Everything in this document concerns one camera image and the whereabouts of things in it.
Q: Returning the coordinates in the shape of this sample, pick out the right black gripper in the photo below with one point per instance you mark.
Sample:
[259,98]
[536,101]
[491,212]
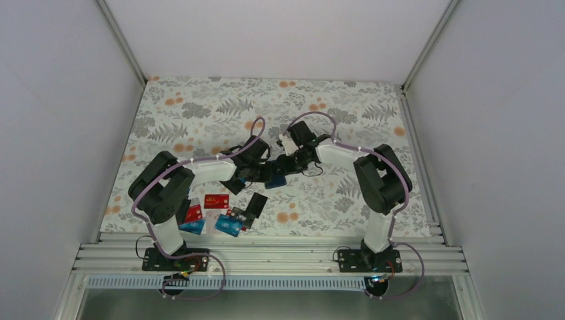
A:
[285,168]

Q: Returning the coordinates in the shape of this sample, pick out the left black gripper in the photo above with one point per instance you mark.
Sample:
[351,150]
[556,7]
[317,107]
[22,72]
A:
[268,174]

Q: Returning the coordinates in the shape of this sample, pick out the blue leather card holder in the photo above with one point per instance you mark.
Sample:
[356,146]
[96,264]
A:
[277,180]

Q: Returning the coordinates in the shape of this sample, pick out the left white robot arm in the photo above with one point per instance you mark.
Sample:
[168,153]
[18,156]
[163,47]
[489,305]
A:
[163,185]

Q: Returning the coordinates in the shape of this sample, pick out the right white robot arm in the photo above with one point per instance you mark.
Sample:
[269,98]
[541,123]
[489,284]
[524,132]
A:
[384,184]

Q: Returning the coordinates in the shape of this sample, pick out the black card upper left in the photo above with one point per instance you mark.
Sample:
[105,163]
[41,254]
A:
[235,185]

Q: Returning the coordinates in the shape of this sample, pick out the small black card top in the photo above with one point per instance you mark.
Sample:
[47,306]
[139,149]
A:
[256,204]

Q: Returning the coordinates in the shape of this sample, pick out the black vip card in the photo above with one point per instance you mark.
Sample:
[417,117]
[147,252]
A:
[245,217]

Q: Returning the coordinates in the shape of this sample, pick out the red card upper left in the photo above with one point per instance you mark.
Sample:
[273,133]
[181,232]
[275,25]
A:
[216,201]

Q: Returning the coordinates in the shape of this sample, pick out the red card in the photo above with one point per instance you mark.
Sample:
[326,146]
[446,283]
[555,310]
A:
[194,213]
[216,201]

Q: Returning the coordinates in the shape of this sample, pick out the blue card centre pile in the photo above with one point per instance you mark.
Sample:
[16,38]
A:
[229,225]

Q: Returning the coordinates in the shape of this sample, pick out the red card lower left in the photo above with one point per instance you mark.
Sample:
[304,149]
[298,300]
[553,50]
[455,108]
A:
[194,213]

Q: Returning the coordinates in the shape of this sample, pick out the blue card front left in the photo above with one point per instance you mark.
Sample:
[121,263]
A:
[195,227]

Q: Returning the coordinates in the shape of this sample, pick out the floral patterned table mat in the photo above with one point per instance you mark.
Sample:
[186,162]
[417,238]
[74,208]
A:
[198,117]

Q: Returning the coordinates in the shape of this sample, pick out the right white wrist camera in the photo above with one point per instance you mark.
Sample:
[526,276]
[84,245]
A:
[288,145]

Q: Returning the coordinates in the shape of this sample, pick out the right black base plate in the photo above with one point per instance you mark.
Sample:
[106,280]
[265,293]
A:
[359,261]

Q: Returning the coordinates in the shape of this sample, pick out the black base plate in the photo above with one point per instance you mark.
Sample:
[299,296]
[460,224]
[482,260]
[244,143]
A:
[155,261]
[359,261]

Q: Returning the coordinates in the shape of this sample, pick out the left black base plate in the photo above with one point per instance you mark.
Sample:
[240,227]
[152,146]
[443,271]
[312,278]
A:
[155,261]

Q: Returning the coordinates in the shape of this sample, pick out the grey slotted cable duct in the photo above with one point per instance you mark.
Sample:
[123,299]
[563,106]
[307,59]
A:
[232,282]

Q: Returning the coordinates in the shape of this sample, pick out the aluminium rail frame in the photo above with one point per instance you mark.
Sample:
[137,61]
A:
[267,255]

